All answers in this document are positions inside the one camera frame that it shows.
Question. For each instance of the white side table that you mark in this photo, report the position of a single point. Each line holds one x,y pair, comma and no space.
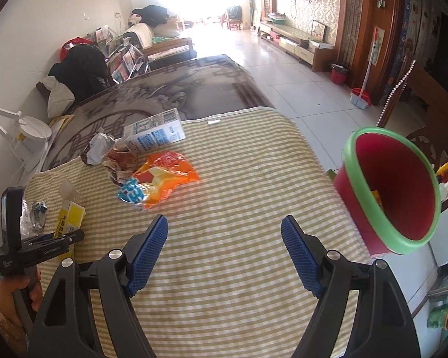
425,268

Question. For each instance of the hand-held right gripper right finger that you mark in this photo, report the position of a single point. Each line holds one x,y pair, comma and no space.
300,257

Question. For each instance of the crumpled brown paper ball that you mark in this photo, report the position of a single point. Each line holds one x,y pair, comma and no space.
121,162

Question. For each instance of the blue printed door curtain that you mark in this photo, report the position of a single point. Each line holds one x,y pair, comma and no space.
414,26

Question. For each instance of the carved wooden chair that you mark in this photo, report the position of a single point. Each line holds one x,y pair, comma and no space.
433,112

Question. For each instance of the television cabinet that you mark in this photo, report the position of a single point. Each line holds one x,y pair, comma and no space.
295,43

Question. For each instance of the wooden sofa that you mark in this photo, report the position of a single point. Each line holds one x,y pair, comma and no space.
164,44

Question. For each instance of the small red waste bin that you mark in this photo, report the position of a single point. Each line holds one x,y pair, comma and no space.
339,74

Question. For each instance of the white paper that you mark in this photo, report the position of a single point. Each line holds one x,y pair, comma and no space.
99,147

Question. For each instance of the green ceramic pot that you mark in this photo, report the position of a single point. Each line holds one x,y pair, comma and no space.
446,311

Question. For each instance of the wooden chair with jacket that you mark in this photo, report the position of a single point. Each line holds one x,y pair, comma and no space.
43,89

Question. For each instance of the yellow cardboard box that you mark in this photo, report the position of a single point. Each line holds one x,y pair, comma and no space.
71,216

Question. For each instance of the small wooden chair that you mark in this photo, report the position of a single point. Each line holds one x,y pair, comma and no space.
234,18

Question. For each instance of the framed star pattern picture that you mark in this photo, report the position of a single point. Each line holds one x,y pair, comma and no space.
318,30

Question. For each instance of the white cloth bag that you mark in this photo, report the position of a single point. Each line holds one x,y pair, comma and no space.
59,99

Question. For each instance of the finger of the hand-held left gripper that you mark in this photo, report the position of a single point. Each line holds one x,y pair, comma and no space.
72,236
41,238

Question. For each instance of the broom stick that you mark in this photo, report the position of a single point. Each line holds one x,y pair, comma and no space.
369,67

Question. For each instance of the orange snack bag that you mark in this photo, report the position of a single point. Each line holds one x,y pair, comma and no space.
164,173

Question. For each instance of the grey patterned tablecloth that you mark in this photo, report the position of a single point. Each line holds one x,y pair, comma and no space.
209,82

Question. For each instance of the crushed clear bottle white cap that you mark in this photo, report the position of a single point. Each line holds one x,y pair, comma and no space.
35,214

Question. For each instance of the person's left hand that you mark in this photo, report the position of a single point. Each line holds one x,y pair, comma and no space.
7,291

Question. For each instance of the wall calendar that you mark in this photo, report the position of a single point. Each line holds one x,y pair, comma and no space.
379,44

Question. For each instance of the red bin with green rim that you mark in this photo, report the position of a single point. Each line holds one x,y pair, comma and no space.
392,190

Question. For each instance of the black jacket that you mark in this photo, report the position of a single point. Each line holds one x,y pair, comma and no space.
82,71

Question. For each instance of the black plush toy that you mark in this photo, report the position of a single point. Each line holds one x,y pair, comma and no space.
151,15

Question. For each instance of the yellow snack bag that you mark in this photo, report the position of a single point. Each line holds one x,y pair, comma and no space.
377,199

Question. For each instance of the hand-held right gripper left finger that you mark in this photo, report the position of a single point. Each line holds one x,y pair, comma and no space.
149,257

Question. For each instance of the red bag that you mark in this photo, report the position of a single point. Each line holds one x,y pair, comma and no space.
72,46

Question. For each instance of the magazine rack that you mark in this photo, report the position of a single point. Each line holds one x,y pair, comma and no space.
125,57

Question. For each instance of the white blue milk carton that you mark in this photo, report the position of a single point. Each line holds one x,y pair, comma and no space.
156,132

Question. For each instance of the white desk lamp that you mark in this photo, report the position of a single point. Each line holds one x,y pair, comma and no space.
31,128

